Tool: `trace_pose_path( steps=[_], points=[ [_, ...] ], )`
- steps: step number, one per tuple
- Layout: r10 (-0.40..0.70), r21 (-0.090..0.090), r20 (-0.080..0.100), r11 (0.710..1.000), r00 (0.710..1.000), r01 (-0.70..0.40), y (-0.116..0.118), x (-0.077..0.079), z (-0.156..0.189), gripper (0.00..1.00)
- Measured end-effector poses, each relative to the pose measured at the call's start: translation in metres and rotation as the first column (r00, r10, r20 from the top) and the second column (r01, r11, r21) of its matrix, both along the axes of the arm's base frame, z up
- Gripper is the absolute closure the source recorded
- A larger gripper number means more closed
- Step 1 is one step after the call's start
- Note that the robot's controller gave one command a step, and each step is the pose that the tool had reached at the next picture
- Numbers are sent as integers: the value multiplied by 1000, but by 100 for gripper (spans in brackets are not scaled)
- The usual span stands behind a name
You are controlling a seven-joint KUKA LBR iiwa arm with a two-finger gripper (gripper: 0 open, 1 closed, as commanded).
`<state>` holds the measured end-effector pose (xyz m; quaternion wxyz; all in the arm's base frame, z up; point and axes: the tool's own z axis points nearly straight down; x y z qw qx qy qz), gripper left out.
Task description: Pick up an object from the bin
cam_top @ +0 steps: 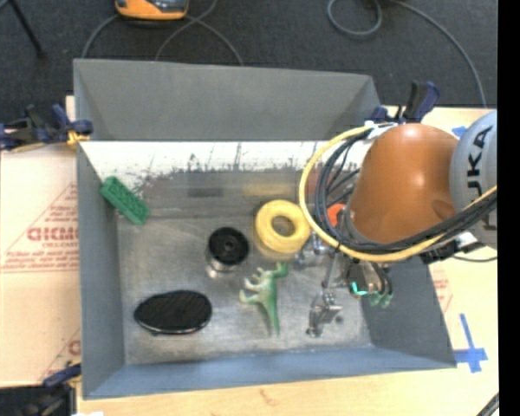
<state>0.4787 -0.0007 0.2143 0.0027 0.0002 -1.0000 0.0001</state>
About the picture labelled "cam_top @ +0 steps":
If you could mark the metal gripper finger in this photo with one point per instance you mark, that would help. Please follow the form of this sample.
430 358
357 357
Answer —
325 312
317 246

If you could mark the orange round object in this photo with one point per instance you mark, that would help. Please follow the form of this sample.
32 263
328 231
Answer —
334 211

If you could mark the green toy dinosaur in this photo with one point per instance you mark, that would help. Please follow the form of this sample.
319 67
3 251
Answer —
268 295

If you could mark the black and metal round cap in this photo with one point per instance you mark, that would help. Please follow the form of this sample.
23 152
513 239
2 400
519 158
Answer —
228 246

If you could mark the grey metal bin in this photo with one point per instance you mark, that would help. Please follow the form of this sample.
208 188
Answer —
225 106

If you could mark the green toy brick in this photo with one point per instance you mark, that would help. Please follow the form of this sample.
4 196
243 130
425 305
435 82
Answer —
125 199

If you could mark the brown cardboard board red print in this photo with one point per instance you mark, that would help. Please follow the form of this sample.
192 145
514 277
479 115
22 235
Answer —
34 215

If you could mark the black cylinder on white bracket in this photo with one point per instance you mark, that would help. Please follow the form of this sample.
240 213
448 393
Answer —
437 253

